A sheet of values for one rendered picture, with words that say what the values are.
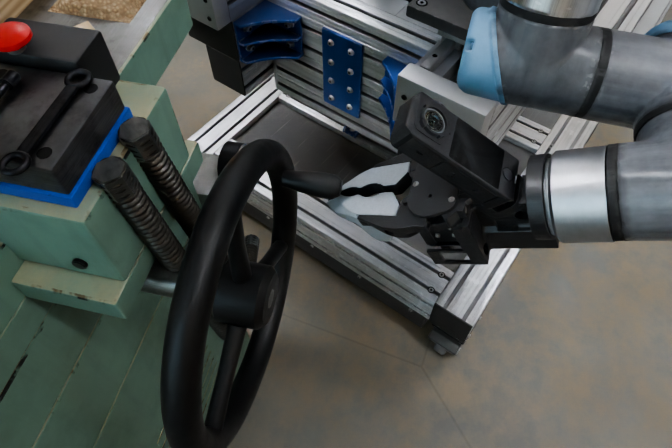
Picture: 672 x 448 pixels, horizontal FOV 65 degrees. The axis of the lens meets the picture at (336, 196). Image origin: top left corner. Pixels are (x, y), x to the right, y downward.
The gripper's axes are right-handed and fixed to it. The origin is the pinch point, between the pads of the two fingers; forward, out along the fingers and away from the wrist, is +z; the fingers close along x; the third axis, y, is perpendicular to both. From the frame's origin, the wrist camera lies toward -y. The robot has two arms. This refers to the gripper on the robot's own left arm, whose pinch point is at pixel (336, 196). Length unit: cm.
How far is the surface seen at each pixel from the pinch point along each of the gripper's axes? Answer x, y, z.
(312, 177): -0.7, -3.9, 0.2
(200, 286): -16.8, -12.0, -1.7
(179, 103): 77, 38, 111
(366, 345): 14, 75, 38
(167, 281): -13.1, -5.4, 10.9
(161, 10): 14.8, -17.3, 19.1
